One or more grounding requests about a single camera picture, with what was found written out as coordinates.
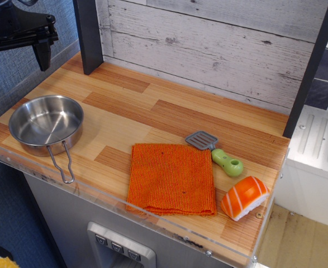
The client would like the grey spatula green handle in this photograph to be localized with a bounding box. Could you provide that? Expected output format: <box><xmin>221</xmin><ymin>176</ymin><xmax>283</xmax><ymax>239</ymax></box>
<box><xmin>185</xmin><ymin>131</ymin><xmax>244</xmax><ymax>177</ymax></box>

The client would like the stainless steel pot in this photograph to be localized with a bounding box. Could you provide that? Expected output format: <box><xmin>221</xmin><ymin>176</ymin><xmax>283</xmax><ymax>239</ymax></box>
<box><xmin>8</xmin><ymin>95</ymin><xmax>84</xmax><ymax>184</ymax></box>

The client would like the orange salmon sushi toy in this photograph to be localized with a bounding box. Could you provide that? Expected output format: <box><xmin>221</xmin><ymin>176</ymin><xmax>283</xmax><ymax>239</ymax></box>
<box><xmin>220</xmin><ymin>176</ymin><xmax>270</xmax><ymax>221</ymax></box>

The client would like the dark grey right post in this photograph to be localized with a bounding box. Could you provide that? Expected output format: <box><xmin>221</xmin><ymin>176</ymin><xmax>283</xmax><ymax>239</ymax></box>
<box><xmin>283</xmin><ymin>7</ymin><xmax>328</xmax><ymax>138</ymax></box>

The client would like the clear acrylic edge guard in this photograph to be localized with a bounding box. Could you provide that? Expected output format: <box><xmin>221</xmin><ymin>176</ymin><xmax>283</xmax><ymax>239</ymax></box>
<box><xmin>0</xmin><ymin>141</ymin><xmax>290</xmax><ymax>266</ymax></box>

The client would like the dark grey post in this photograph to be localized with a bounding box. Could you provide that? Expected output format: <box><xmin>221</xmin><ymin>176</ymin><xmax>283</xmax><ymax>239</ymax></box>
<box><xmin>73</xmin><ymin>0</ymin><xmax>103</xmax><ymax>75</ymax></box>
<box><xmin>283</xmin><ymin>7</ymin><xmax>328</xmax><ymax>138</ymax></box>

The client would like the white ridged appliance top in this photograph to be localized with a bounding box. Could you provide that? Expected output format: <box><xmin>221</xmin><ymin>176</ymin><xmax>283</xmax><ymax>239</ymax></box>
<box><xmin>287</xmin><ymin>105</ymin><xmax>328</xmax><ymax>173</ymax></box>

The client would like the dark grey left post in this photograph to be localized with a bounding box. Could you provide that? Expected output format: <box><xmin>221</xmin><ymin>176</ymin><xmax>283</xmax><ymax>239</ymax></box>
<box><xmin>73</xmin><ymin>0</ymin><xmax>103</xmax><ymax>75</ymax></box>

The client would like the yellow object at corner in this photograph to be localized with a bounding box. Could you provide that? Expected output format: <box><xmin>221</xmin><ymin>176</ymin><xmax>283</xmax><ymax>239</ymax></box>
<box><xmin>0</xmin><ymin>257</ymin><xmax>19</xmax><ymax>268</ymax></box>

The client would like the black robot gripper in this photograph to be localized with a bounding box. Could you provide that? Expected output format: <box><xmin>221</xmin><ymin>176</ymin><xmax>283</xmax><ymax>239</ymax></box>
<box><xmin>0</xmin><ymin>1</ymin><xmax>58</xmax><ymax>71</ymax></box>

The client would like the silver dispenser panel with buttons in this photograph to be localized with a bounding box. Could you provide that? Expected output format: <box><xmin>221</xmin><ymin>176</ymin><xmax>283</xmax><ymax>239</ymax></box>
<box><xmin>87</xmin><ymin>222</ymin><xmax>156</xmax><ymax>267</ymax></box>

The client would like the orange folded towel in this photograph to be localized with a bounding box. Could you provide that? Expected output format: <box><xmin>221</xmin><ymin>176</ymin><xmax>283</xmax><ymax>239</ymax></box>
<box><xmin>126</xmin><ymin>143</ymin><xmax>217</xmax><ymax>216</ymax></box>

